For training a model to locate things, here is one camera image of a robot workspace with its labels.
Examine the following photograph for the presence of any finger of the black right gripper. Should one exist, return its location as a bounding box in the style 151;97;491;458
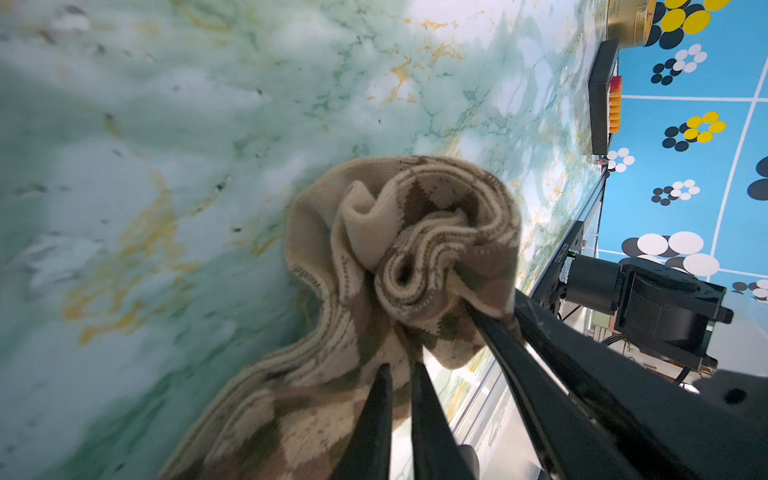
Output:
467;305;640;479
514;292;767;479

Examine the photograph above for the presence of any black tray with coloured items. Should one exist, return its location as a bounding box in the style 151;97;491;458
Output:
588;39;623;156

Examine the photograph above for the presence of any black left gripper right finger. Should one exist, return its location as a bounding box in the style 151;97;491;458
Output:
411;363;475;480

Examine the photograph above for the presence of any round red lid tin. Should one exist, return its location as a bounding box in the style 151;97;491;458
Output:
606;0;657;49

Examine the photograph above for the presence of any beige argyle sock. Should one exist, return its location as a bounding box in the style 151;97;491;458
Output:
161;156;521;479

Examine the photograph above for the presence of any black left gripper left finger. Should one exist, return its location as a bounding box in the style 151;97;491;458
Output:
330;364;393;480

